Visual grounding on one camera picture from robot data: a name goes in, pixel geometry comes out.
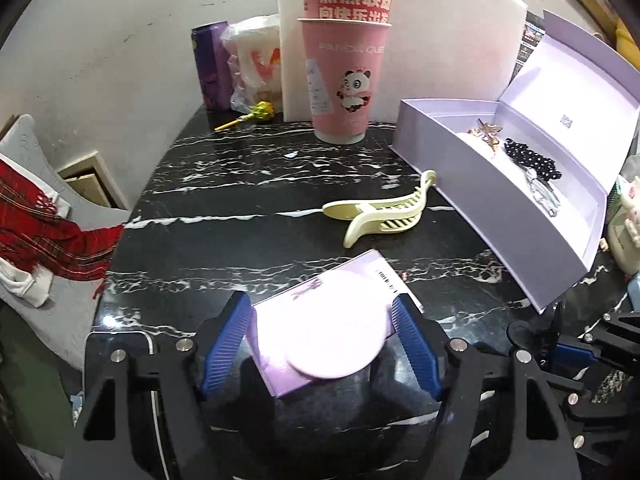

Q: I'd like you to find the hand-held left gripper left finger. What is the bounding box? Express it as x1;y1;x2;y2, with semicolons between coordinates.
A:
60;290;256;480

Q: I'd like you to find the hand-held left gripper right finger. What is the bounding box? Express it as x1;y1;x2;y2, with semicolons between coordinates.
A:
390;294;586;480

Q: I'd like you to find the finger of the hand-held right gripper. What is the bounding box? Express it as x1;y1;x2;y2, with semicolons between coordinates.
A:
556;311;640;362
547;360;640;466

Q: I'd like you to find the small lavender carton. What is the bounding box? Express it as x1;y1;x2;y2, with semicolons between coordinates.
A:
250;249;425;397

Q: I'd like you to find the cream hair claw clip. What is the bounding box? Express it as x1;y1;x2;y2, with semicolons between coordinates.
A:
321;170;437;248

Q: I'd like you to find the white charging cable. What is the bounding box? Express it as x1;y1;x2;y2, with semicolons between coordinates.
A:
525;170;561;217

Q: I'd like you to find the black polka dot hair tie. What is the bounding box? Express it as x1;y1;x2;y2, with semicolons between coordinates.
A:
502;137;563;183

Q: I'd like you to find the gold hair claw clip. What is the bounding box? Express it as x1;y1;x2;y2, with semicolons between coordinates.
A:
468;119;503;153

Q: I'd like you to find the lavender gift box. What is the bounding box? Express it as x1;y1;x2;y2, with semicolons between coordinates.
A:
390;9;640;315

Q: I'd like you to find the grey chair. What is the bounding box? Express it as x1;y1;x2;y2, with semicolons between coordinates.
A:
0;114;133;371

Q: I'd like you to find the red plaid scarf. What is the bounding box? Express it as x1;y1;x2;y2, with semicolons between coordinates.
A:
0;157;126;301

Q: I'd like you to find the yellow green lollipop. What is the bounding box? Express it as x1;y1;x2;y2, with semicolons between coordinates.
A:
214;101;276;132

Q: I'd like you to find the purple drink can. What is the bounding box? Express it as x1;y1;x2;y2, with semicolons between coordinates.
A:
191;21;236;112

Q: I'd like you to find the pink paper cup panda print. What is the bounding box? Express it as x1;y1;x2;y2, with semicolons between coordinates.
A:
296;16;393;143

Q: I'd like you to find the white plastic bag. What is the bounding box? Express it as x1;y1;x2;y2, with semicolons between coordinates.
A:
220;14;283;113

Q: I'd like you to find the black snack bag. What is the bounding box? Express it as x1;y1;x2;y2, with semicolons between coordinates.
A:
515;22;546;86

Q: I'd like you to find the white foam board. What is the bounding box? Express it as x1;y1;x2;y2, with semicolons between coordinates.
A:
277;0;528;123

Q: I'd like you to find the white cartoon bottle with handle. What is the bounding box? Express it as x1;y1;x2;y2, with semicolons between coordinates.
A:
602;172;640;273

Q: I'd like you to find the beige wooden frame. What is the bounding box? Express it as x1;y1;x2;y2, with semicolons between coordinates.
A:
57;151;131;211

